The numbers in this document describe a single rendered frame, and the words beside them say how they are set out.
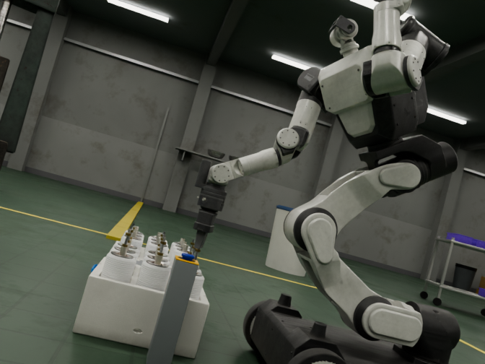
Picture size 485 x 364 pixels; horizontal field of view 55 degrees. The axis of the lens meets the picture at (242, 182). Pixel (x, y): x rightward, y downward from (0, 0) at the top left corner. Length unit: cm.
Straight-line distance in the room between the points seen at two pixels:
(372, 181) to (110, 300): 90
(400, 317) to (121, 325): 88
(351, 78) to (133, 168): 965
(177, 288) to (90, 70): 1015
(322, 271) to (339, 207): 21
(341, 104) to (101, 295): 97
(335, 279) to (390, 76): 66
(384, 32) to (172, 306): 94
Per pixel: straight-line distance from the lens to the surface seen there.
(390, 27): 125
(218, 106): 1122
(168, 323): 141
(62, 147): 1117
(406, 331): 162
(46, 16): 549
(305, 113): 167
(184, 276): 138
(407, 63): 121
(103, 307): 154
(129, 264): 155
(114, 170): 1099
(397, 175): 155
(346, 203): 152
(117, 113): 1111
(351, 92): 153
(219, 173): 151
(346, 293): 155
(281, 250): 477
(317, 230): 143
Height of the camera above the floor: 51
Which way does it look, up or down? 3 degrees up
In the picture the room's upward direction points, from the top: 16 degrees clockwise
